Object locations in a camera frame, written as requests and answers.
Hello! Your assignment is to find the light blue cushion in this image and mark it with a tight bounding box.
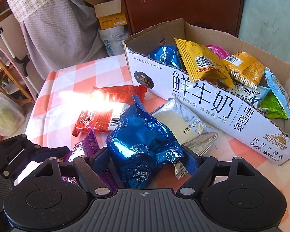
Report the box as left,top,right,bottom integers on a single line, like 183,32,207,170
237,0,290,64

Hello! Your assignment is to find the yellow box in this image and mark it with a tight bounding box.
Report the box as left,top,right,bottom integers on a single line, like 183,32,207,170
98,12,128,29

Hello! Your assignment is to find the white printed sack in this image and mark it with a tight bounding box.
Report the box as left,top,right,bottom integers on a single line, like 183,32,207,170
99,25,133,57

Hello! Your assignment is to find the silver foil snack packet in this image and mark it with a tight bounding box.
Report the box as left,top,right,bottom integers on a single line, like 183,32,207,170
151,97,218,157

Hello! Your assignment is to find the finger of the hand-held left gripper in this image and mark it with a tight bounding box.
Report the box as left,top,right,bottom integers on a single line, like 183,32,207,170
3,135,70,177

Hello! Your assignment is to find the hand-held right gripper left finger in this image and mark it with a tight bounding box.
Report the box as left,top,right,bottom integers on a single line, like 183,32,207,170
35,147,114,197

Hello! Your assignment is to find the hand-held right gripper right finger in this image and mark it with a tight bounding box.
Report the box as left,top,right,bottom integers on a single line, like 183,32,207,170
176,150,258,197

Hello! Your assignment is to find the blue foil snack packet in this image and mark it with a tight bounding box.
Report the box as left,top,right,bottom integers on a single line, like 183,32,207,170
148,45,183,69
106,95,185,189

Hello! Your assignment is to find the small yellow snack packet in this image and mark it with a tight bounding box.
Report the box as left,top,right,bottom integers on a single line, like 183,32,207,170
221,51,266,85

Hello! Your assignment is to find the small open cardboard box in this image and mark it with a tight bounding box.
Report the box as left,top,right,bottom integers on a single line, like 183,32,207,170
84,0,122,17

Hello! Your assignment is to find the red snack packet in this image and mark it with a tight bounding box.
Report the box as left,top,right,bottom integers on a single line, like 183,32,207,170
72,85,148,137

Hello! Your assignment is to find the green snack packet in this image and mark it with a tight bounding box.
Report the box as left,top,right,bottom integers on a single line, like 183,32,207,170
259,90,288,119

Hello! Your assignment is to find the lilac cloth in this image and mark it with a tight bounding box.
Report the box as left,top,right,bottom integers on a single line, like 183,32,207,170
19,0,126,73

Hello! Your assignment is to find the white face print snack packet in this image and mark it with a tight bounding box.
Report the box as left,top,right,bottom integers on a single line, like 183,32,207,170
228,81,270,109

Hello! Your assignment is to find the pink folding frame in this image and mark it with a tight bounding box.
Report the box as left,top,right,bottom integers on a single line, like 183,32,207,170
0,13,50,102

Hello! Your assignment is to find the light blue snack packet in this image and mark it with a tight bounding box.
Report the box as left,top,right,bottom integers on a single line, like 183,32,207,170
265,68,290,119

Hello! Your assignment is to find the printed cardboard box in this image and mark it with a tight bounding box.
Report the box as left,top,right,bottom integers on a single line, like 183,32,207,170
122,18,290,167

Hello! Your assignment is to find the plastic bag with cabbage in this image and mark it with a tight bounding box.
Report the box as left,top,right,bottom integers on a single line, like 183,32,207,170
0,86,26,137

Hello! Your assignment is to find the brown wooden nightstand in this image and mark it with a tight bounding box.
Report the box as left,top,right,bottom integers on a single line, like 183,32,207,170
110,0,251,38

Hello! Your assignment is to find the pink snack packet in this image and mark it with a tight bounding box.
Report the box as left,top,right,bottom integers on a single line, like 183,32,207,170
205,45,231,60

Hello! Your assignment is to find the large yellow snack packet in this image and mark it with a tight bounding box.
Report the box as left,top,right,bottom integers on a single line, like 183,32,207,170
174,38,235,89

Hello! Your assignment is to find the purple snack packet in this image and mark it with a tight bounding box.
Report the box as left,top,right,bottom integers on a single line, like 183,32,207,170
61,127,116,191

